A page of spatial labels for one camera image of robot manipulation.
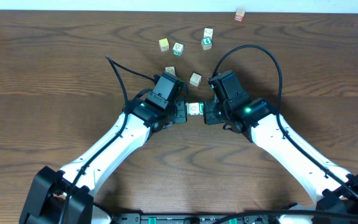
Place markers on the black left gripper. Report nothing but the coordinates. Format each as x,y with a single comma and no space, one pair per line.
183,109

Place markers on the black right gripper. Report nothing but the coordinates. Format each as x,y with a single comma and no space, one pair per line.
209,118

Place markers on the yellow sided O wooden block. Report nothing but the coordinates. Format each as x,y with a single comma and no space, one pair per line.
193,109

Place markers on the green N wooden block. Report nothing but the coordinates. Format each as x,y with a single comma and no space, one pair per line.
201,108

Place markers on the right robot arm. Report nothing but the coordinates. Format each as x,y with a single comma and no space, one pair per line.
332,188

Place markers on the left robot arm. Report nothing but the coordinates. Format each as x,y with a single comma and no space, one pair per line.
67,195

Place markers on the plain white wooden block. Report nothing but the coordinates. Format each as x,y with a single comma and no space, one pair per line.
195,79

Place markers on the yellow K wooden block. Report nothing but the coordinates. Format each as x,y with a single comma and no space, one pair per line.
170,70

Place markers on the green F wooden block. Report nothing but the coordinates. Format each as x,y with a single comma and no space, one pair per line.
178,49

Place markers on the yellow top wooden block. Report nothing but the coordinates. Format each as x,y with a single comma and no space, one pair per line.
164,44

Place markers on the green 4 wooden block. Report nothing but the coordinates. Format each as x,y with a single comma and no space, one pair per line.
206,43

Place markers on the red sided wooden block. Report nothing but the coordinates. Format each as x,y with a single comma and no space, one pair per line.
208,32

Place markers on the red block by wall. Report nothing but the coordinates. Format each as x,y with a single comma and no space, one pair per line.
239,15

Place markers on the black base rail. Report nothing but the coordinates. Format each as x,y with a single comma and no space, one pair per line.
135,218

